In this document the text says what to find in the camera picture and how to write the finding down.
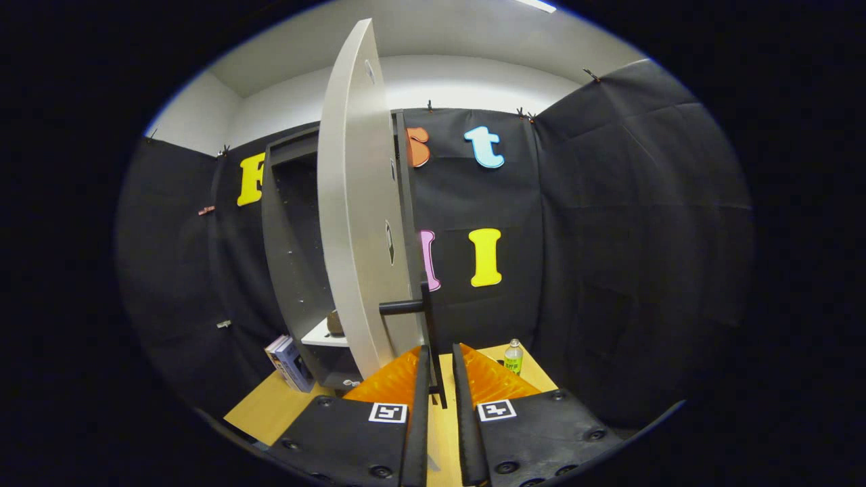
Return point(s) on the brown fuzzy shoe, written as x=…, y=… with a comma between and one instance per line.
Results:
x=335, y=323

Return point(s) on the dark grey shoe cabinet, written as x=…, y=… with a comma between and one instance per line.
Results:
x=294, y=257

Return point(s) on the beige shoe cabinet door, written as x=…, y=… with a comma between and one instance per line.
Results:
x=355, y=223

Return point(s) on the long ceiling light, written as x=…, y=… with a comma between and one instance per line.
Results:
x=538, y=5

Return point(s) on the black backdrop cloth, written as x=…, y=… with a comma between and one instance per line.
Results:
x=643, y=237

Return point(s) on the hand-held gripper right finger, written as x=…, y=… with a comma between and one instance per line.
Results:
x=463, y=419

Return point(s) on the blue book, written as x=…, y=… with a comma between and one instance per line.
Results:
x=296, y=365

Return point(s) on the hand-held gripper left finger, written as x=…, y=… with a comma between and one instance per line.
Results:
x=421, y=419

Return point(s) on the green label plastic bottle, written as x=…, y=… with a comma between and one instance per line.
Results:
x=513, y=357

